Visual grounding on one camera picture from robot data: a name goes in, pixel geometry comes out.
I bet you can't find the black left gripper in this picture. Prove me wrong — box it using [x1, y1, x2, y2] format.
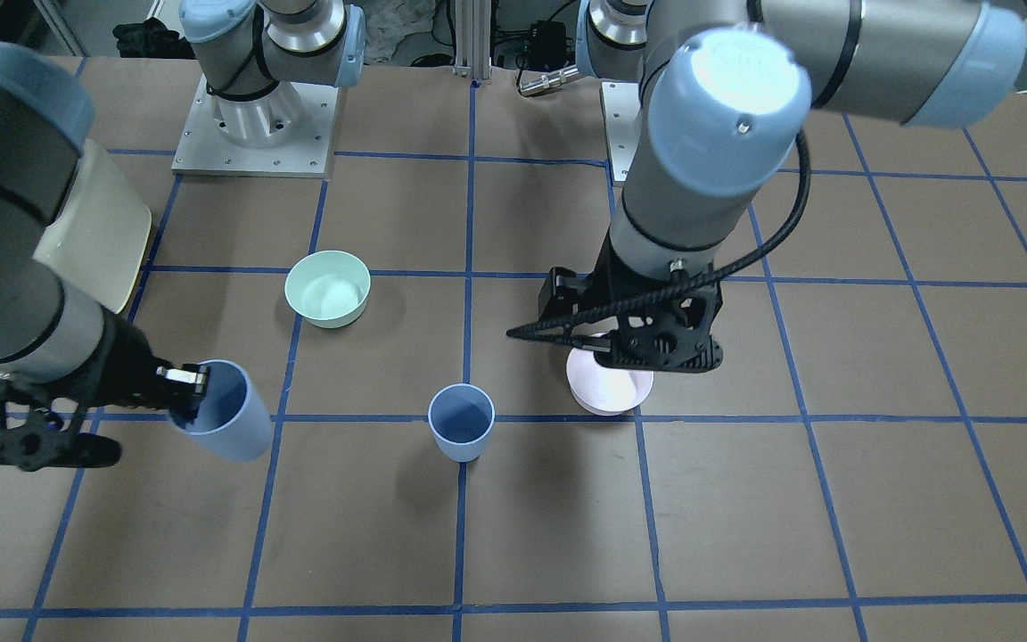
[537, 243, 724, 374]

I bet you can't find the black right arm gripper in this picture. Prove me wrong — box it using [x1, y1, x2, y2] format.
[0, 317, 210, 473]

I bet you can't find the blue cup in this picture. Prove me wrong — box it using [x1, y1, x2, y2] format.
[168, 360, 274, 462]
[427, 383, 497, 463]

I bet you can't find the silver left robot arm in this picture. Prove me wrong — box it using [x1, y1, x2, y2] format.
[508, 1, 1027, 374]

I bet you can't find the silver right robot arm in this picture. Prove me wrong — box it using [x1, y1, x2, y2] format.
[0, 1, 366, 473]

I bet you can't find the pink bowl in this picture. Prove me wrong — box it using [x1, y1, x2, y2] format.
[565, 349, 653, 417]

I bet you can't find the cream toaster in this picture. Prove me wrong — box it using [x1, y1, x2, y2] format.
[33, 138, 153, 313]

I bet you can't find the green bowl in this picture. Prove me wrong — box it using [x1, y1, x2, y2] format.
[283, 251, 372, 329]

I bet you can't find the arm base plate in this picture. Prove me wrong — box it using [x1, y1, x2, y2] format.
[602, 81, 643, 186]
[172, 77, 342, 179]

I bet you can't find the aluminium frame post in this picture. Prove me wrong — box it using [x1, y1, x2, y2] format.
[446, 1, 493, 86]

